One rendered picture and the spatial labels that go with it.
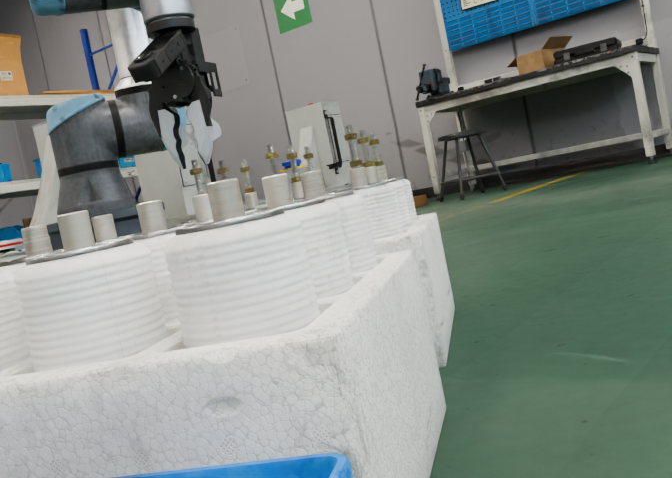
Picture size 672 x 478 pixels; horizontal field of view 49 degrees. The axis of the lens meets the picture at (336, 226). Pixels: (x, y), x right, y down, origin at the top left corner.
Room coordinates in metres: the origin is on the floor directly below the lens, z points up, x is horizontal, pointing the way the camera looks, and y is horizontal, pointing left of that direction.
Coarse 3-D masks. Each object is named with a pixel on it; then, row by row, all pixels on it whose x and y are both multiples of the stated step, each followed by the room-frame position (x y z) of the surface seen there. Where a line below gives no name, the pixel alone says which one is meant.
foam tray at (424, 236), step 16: (416, 224) 1.14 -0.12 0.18; (432, 224) 1.20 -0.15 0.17; (384, 240) 0.98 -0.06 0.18; (400, 240) 0.97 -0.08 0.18; (416, 240) 0.97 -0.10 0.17; (432, 240) 1.14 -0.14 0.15; (432, 256) 1.08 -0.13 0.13; (432, 272) 1.03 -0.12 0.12; (432, 288) 0.98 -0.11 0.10; (448, 288) 1.27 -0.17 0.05; (432, 304) 0.97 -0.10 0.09; (448, 304) 1.20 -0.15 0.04; (432, 320) 0.97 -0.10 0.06; (448, 320) 1.14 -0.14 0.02; (432, 336) 0.97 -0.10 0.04; (448, 336) 1.08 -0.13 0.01
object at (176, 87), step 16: (160, 32) 1.10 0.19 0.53; (192, 32) 1.14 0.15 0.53; (192, 48) 1.13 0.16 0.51; (176, 64) 1.08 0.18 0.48; (192, 64) 1.09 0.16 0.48; (208, 64) 1.13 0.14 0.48; (160, 80) 1.09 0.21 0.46; (176, 80) 1.09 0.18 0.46; (192, 80) 1.08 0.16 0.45; (160, 96) 1.10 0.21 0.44; (176, 96) 1.09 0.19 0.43
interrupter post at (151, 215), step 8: (160, 200) 0.65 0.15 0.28; (144, 208) 0.64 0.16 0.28; (152, 208) 0.65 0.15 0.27; (160, 208) 0.65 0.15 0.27; (144, 216) 0.64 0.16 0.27; (152, 216) 0.64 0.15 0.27; (160, 216) 0.65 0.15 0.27; (144, 224) 0.65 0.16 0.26; (152, 224) 0.64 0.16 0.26; (160, 224) 0.65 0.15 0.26; (144, 232) 0.65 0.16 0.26
